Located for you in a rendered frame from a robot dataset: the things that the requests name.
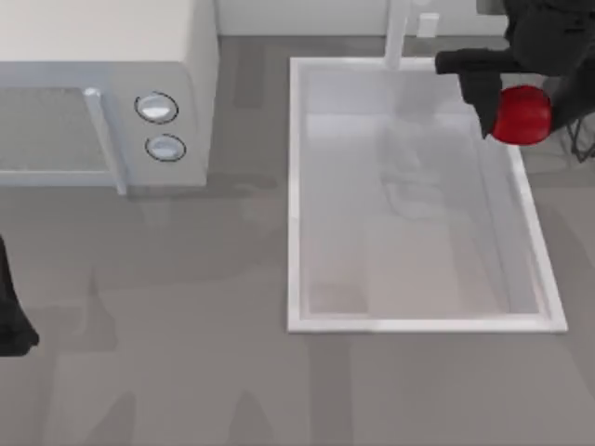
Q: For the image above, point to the pale microwave oven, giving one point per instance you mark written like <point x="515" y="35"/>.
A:
<point x="195" y="116"/>

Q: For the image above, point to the white sink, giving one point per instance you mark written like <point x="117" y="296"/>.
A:
<point x="418" y="232"/>

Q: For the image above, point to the red apple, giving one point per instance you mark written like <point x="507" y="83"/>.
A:
<point x="523" y="116"/>

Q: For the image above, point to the tall white tap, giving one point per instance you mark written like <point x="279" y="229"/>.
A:
<point x="396" y="32"/>

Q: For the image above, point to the large round microwave knob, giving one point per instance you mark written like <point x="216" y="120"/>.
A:
<point x="156" y="108"/>

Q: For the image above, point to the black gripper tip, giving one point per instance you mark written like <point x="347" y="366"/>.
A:
<point x="11" y="306"/>

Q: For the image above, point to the small white tap lever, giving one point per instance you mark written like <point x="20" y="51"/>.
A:
<point x="427" y="25"/>

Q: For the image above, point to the small round microwave knob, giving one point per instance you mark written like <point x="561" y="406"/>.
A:
<point x="165" y="148"/>

